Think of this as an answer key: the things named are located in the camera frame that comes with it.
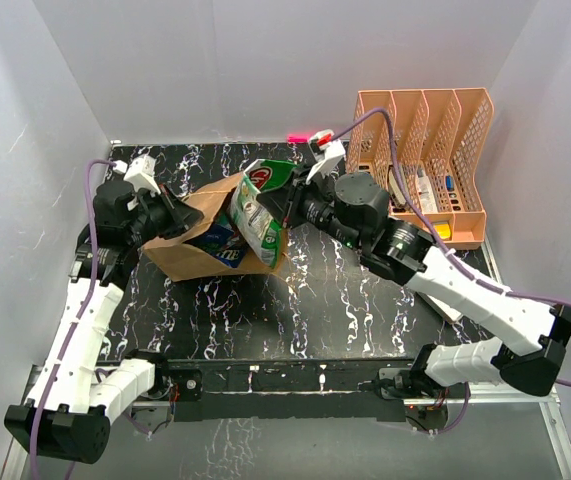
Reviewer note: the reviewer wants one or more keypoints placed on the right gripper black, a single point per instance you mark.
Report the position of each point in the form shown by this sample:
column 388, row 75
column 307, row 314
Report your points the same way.
column 290, row 200

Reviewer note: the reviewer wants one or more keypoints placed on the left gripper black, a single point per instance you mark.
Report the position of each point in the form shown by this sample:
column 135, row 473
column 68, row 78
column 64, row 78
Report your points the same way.
column 182, row 216

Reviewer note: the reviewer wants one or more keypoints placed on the green Chuba cassava chips bag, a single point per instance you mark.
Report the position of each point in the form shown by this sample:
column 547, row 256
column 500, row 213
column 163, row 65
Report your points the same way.
column 264, row 234

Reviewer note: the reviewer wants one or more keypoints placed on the brown paper bag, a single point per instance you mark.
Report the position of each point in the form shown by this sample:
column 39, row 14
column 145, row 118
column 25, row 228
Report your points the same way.
column 180, row 260

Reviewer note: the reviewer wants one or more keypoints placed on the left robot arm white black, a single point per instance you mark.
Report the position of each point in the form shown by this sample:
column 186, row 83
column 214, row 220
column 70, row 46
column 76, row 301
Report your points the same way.
column 80, row 320

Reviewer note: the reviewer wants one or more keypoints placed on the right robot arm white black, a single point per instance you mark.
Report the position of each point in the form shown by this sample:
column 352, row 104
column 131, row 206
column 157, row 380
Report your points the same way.
column 529, row 338

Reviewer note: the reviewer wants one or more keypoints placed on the blue white snack bag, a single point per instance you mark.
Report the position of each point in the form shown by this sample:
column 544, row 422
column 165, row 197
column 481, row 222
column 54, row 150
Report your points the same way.
column 224, row 243

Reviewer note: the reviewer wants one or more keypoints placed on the pink tape strip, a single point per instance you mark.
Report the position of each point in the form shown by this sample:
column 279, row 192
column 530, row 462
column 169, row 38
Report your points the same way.
column 298, row 138

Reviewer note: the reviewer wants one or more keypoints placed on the grey stapler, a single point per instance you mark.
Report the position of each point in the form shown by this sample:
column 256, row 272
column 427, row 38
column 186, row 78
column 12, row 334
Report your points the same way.
column 396, row 194

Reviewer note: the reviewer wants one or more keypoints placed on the white small packet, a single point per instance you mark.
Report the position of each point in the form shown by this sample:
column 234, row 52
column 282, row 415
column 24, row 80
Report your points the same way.
column 426, row 196

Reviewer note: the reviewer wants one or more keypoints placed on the orange plastic desk organizer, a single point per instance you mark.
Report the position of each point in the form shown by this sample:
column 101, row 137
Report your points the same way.
column 442, row 131

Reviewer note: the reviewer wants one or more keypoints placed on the yellow small object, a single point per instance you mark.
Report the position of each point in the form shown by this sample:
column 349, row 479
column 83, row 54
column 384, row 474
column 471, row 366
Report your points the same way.
column 443, row 230

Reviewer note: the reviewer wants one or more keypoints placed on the blue small connector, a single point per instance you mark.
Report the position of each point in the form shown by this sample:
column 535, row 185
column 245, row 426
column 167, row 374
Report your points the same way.
column 450, row 184

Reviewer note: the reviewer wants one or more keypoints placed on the white flat box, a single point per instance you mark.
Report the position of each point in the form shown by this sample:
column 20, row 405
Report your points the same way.
column 447, row 313

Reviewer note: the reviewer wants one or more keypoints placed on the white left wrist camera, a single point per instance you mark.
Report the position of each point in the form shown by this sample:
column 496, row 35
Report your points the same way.
column 137, row 176

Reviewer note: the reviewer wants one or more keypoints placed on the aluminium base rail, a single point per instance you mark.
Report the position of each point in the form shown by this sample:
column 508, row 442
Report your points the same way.
column 300, row 389

